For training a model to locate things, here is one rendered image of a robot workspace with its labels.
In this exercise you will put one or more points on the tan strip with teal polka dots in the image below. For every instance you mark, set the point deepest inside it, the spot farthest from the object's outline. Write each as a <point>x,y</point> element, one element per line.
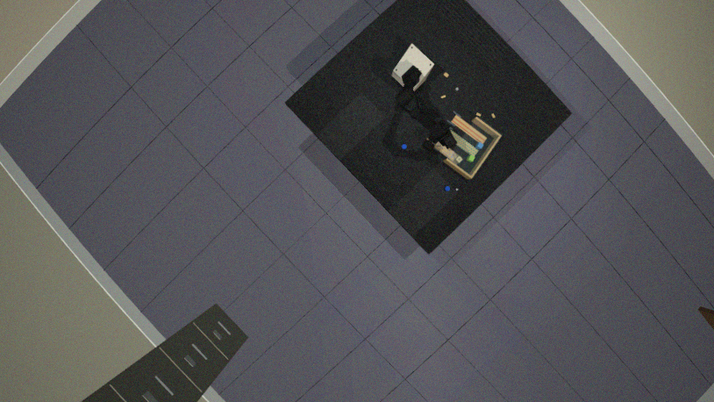
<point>456,136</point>

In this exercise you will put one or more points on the tan strip with blue dots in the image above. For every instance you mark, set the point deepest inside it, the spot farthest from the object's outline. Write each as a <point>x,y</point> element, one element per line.
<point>446,152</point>

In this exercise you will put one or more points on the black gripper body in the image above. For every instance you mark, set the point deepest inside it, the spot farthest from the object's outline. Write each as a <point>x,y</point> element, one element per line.
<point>428,143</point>

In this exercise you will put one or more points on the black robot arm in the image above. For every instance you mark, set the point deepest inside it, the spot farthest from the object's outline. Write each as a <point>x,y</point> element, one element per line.
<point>439,130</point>

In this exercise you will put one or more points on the tan flat strip with red lines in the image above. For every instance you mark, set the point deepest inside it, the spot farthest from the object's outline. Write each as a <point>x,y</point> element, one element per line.
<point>460,123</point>

